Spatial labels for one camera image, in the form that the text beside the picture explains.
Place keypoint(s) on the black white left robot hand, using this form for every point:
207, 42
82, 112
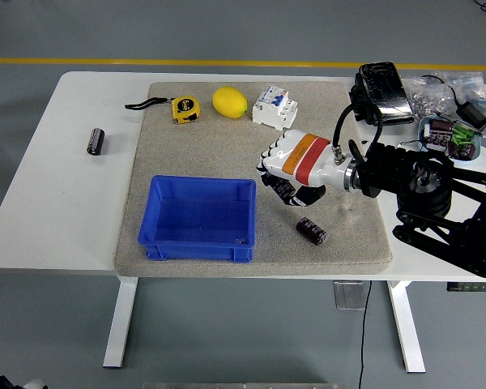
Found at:
0, 384

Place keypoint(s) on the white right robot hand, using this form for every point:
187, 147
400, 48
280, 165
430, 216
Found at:
303, 160

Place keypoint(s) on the dark brown cylindrical battery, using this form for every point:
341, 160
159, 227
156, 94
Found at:
284, 189
96, 141
311, 231

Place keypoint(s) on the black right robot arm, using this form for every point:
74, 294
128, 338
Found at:
409, 170

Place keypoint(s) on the blue plastic box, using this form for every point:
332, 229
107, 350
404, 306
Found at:
194, 221

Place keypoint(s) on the silver box under table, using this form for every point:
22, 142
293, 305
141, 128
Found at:
350, 296

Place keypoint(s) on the white circuit breaker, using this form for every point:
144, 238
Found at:
273, 109

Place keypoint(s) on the grey-brown mat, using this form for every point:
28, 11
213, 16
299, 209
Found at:
227, 154

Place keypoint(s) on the yellow lemon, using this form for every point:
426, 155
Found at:
230, 102

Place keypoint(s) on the black glossy device case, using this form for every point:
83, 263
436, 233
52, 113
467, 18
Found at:
384, 89

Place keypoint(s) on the light blue tray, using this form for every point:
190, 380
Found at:
422, 129

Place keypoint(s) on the yellow tape measure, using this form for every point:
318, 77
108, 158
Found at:
185, 109

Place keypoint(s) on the white table leg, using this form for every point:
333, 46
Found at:
407, 324
119, 324

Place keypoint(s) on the dark capacitor block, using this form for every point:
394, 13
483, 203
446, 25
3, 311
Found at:
437, 142

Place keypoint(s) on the clear plastic bag of screws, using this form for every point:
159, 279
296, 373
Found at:
429, 101

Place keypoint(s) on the dark capacitor with gold end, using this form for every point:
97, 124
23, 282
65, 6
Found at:
441, 127

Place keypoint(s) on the green small parts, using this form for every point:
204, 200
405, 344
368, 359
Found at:
461, 135

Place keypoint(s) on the dark capacitor pair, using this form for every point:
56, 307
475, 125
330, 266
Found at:
463, 150

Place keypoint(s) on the black table control panel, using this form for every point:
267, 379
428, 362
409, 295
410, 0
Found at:
474, 287

